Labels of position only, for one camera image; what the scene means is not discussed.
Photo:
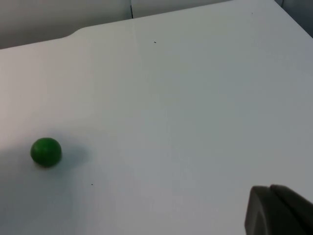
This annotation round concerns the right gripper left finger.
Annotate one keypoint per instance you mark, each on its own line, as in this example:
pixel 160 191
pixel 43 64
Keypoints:
pixel 264 215

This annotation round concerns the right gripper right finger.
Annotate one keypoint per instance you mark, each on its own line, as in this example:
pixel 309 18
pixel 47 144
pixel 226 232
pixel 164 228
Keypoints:
pixel 298 208

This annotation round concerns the green ball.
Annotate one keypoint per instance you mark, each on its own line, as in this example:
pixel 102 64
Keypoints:
pixel 46 152

